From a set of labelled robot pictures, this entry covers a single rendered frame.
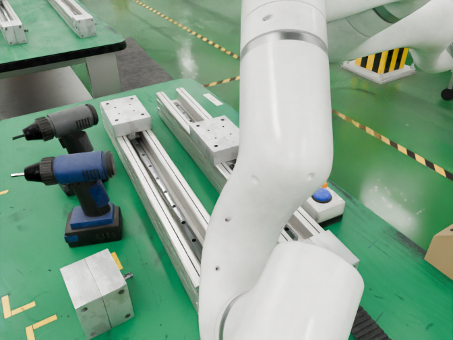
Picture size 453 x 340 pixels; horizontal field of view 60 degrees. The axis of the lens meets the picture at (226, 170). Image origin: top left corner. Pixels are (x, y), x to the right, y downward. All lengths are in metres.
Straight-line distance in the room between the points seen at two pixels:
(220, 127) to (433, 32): 0.57
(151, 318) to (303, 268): 0.51
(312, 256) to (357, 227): 0.66
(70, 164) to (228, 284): 0.51
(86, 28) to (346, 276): 2.15
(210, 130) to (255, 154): 0.72
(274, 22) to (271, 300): 0.25
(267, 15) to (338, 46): 0.22
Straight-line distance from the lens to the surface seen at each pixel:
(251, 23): 0.41
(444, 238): 0.90
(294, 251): 0.33
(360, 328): 0.76
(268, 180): 0.34
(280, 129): 0.34
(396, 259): 0.94
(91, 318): 0.76
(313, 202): 0.93
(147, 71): 3.91
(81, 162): 0.83
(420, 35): 0.71
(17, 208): 1.13
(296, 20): 0.40
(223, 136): 1.03
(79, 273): 0.77
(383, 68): 3.91
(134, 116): 1.16
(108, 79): 2.36
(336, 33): 0.59
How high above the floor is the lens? 1.43
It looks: 36 degrees down
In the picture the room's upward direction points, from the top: 1 degrees counter-clockwise
